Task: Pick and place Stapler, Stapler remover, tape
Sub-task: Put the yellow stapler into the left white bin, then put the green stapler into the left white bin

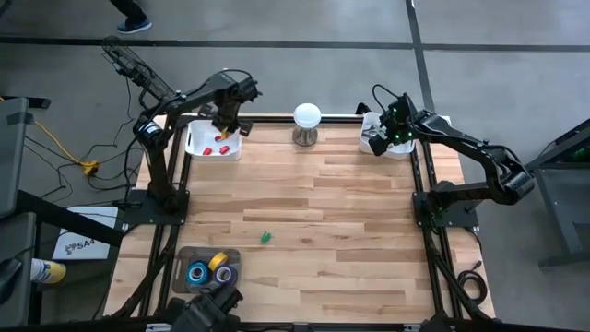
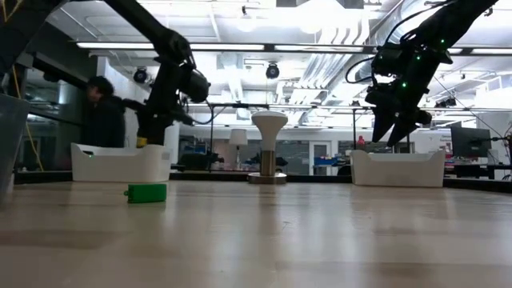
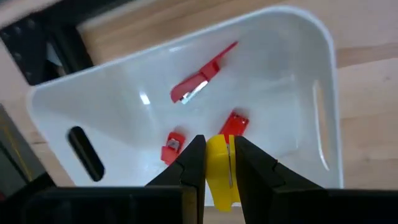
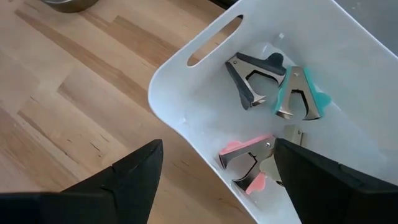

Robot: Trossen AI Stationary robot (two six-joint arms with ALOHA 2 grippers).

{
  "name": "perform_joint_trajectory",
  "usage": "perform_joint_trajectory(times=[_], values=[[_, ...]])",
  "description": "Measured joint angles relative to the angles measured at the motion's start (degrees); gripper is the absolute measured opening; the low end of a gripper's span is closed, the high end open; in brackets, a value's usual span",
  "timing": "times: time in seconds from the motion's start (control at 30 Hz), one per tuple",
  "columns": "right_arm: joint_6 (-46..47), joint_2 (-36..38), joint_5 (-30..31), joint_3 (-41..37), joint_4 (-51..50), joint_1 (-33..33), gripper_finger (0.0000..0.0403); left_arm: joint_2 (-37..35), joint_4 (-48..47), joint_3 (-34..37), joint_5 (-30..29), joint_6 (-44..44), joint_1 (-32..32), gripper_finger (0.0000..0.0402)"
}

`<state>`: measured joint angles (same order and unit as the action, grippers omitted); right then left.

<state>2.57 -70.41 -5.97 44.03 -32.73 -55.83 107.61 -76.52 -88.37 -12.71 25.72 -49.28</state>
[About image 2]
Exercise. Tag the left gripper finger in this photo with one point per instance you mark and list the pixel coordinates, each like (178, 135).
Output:
(159, 132)
(145, 126)

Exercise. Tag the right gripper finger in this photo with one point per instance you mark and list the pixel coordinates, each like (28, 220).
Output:
(402, 130)
(382, 122)

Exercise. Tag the yellow mini stapler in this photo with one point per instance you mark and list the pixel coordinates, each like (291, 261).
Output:
(142, 142)

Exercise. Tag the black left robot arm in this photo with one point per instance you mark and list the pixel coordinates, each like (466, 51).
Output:
(160, 35)

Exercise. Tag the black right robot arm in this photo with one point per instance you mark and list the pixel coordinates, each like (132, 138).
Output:
(452, 28)

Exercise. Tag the green mini stapler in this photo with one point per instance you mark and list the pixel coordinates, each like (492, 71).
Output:
(148, 193)

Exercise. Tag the white plastic storage bin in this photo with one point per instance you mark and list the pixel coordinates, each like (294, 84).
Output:
(120, 166)
(400, 168)

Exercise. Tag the person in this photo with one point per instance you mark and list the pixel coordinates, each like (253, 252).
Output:
(106, 120)

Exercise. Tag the black ceiling spotlight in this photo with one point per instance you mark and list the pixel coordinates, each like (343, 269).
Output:
(272, 71)
(446, 102)
(140, 75)

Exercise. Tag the blue storage bins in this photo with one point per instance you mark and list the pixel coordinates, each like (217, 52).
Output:
(326, 161)

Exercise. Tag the black monitor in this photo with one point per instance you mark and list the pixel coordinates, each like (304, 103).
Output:
(470, 142)

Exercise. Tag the white shade floor lamp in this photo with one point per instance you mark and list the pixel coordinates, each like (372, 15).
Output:
(236, 137)

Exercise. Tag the white glazed door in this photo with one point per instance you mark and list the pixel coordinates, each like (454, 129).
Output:
(311, 152)

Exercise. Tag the long ceiling light bar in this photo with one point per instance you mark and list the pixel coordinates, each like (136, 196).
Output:
(232, 46)

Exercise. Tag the black desk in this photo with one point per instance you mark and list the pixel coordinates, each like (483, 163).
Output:
(476, 171)

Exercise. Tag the grey plastic storage bin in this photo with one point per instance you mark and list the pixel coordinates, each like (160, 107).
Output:
(12, 140)

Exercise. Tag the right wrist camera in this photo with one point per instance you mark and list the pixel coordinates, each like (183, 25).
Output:
(386, 60)

